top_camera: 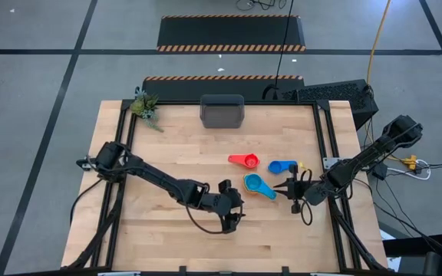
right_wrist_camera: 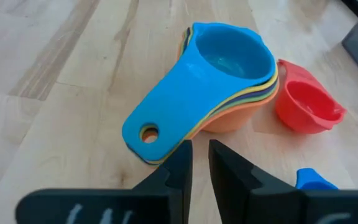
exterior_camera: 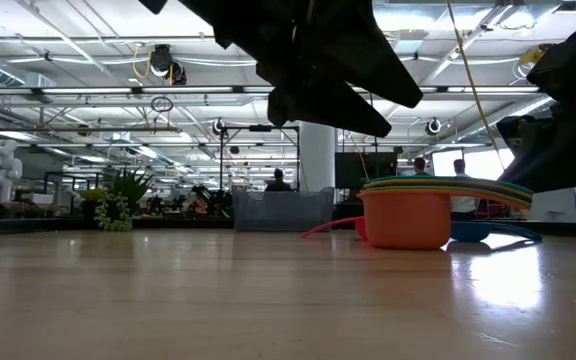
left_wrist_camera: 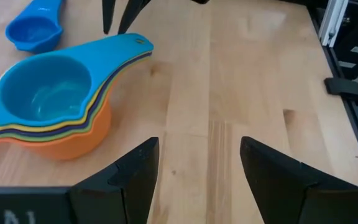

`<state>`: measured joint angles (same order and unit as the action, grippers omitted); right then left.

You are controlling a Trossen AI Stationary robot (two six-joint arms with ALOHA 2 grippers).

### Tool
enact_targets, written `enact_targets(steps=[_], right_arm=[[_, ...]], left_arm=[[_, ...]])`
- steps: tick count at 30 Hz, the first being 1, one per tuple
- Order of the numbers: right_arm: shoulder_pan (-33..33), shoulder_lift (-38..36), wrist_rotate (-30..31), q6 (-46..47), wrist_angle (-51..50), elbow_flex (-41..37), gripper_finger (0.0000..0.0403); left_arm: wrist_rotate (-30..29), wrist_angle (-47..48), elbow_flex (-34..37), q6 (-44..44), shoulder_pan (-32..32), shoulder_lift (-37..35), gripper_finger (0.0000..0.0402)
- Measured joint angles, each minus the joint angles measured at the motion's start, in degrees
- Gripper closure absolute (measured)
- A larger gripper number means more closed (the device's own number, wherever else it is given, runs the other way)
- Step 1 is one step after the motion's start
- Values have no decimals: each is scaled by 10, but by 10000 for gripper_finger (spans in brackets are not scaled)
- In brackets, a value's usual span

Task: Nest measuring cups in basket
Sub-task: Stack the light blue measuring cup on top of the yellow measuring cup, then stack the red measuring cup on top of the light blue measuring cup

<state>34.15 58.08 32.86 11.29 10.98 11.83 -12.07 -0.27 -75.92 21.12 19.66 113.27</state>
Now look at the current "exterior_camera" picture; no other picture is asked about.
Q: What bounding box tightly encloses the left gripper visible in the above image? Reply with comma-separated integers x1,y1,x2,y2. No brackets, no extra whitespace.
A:
177,0,424,138

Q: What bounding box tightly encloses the orange measuring cup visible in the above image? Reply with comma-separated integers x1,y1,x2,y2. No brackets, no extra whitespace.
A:
357,188,533,251

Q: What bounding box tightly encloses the yellow measuring cup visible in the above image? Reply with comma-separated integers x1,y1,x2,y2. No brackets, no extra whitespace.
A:
361,182,534,207

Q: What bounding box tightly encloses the long ceiling light bar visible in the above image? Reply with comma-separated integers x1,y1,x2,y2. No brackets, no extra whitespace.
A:
0,86,542,96

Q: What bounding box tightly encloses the yellow hanging cable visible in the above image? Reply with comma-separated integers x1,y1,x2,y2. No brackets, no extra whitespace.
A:
445,0,507,172

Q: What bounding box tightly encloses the blue measuring cup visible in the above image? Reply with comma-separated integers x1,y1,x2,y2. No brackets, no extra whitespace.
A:
450,221,544,244

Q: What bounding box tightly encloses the green succulent plant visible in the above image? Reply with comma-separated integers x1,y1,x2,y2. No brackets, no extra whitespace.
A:
92,168,155,233

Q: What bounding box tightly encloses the red measuring cup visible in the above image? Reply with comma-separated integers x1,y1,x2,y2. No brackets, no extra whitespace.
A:
301,215,370,243

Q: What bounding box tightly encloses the orange flower bouquet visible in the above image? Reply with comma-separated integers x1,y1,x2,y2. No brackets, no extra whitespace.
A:
187,197,210,219

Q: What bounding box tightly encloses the black monitor screen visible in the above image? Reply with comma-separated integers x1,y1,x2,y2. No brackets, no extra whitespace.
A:
334,152,399,191

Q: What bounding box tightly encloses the black camera rig frame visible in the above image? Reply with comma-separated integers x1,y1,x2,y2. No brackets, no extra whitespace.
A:
218,124,302,194

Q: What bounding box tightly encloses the black aluminium table frame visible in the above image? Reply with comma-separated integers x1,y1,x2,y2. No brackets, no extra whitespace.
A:
0,218,576,239

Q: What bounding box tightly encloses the slanted black hanging cable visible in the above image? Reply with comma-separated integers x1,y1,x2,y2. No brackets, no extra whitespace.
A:
358,0,381,181

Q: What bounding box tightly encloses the black ceiling cord reel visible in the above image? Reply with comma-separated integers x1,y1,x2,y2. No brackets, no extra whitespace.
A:
148,44,188,87

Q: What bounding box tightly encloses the green measuring cup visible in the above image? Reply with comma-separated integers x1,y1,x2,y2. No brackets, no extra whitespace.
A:
360,185,534,210

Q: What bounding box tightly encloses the purple measuring cup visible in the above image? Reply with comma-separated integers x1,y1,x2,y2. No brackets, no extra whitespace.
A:
362,178,534,203

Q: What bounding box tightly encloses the yellow cable connector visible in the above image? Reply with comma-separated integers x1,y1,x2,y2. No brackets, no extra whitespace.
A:
519,44,555,66

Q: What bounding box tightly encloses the white round column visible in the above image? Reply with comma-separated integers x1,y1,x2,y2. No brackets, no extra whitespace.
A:
299,121,338,194

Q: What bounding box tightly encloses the grey translucent basket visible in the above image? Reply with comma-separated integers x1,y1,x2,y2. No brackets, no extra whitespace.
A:
232,187,336,233

